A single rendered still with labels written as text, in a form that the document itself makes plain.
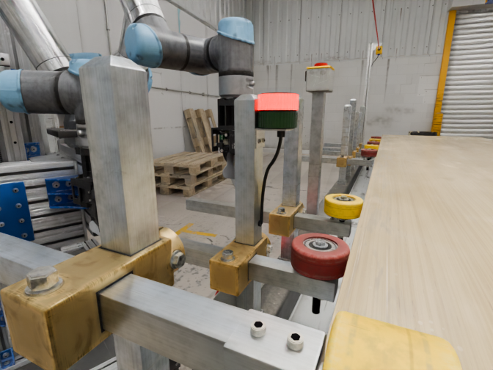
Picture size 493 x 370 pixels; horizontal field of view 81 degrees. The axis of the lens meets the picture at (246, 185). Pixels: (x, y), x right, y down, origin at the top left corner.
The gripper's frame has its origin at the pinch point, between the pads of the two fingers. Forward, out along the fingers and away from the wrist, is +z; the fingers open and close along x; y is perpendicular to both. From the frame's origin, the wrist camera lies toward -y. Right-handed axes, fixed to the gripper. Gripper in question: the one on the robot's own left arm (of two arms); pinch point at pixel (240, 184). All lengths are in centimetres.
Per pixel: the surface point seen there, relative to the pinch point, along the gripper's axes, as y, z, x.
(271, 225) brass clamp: 2.3, 8.2, 9.0
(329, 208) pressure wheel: 0.5, 2.7, 21.3
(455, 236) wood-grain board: 9.0, 1.8, 41.9
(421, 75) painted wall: -772, -109, 91
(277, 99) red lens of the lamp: 21.2, -18.5, 16.5
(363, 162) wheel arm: -101, 8, 21
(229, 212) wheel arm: -1.2, 8.1, -3.8
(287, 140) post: -4.9, -10.6, 9.9
